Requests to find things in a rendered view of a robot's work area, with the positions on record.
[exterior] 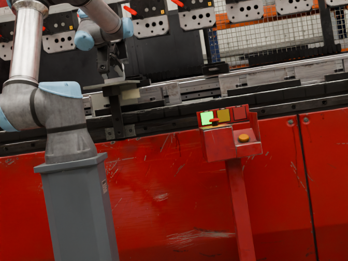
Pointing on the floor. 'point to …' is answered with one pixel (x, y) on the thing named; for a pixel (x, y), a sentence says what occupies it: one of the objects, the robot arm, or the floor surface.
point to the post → (325, 24)
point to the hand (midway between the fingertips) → (115, 81)
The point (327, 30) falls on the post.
